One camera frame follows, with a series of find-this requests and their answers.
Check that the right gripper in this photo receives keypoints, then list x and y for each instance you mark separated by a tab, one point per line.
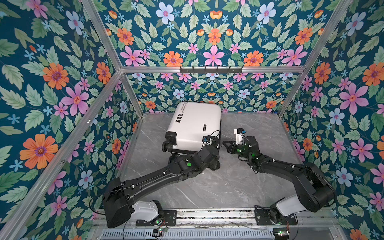
231	148

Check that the metal hook bar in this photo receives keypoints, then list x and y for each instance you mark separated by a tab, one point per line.
209	70

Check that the aluminium mounting rail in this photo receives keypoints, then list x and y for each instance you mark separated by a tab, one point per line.
236	218

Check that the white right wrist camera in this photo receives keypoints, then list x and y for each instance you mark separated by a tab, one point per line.
239	134

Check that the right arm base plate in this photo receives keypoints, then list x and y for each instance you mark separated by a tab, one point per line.
273	217

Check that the white perforated cable tray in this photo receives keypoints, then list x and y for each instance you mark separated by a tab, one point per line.
188	234

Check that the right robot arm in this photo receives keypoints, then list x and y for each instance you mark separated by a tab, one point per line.
312	190

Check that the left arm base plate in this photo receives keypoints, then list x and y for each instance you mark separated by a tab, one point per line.
162	218

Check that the white black suitcase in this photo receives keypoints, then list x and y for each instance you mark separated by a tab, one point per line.
190	122

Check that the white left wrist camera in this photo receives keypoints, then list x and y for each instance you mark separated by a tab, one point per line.
210	140

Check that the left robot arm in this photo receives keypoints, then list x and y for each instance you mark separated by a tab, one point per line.
120	197

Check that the aluminium frame cage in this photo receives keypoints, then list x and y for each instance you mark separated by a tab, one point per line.
54	67

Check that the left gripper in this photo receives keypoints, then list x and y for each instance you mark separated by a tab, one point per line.
216	163

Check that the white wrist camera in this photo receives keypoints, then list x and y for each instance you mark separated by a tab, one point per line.
239	134
210	140

